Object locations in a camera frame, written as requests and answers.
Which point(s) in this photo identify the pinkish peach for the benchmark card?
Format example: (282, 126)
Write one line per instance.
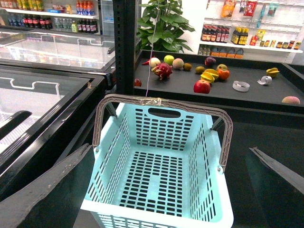
(177, 63)

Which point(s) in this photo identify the brown kiwi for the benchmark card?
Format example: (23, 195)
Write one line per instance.
(187, 67)
(199, 70)

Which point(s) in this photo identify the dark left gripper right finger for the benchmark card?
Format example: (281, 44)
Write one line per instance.
(296, 180)

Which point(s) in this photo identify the white drinks shelf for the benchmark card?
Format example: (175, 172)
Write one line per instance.
(60, 15)

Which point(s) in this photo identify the white sauce bottle shelf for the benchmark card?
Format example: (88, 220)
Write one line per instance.
(253, 29)

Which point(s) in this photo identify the red-green mango fruit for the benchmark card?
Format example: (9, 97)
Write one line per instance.
(222, 66)

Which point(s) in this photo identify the black fruit display tray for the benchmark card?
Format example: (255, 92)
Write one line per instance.
(231, 82)

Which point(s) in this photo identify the brown kiwi right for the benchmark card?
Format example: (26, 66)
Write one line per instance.
(199, 70)

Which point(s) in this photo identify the orange persimmon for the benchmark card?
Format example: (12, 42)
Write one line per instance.
(223, 74)

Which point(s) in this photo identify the yellow star fruit far right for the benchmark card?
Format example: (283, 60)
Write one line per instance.
(272, 72)

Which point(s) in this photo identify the brown kiwi left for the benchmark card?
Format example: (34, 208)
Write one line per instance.
(187, 67)

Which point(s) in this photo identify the white tape roll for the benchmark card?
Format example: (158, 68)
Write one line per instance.
(241, 86)

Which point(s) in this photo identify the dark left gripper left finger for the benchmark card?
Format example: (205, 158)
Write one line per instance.
(52, 200)

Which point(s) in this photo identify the green potted plant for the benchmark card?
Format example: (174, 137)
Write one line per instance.
(161, 26)

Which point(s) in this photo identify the yellow star fruit behind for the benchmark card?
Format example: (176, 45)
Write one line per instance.
(213, 72)

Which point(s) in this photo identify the red apple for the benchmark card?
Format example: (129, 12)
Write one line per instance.
(202, 87)

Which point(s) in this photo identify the pale peach front right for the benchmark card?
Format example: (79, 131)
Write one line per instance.
(291, 100)

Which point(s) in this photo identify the white round fruit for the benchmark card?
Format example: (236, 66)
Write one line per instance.
(154, 62)

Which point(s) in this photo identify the yellow star fruit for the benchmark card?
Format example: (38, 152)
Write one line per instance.
(272, 72)
(213, 72)
(207, 77)

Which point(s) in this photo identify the black metal shelf post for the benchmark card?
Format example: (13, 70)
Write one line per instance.
(125, 26)

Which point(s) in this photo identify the pink dragon fruit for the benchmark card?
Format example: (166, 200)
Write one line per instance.
(163, 71)

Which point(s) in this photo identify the glass top chest freezer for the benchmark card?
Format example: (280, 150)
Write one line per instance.
(50, 85)

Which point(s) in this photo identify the green apple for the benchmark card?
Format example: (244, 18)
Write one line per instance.
(168, 59)

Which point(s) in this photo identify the light blue plastic shopping basket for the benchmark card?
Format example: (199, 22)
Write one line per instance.
(159, 164)

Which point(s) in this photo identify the small dark red fruit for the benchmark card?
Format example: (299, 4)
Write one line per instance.
(137, 82)

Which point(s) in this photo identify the yellow star fruit front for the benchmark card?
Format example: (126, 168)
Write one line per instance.
(207, 77)

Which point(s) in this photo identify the red chili pepper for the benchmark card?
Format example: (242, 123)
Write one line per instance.
(146, 63)

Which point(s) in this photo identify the dark purple fruit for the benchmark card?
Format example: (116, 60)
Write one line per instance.
(210, 61)

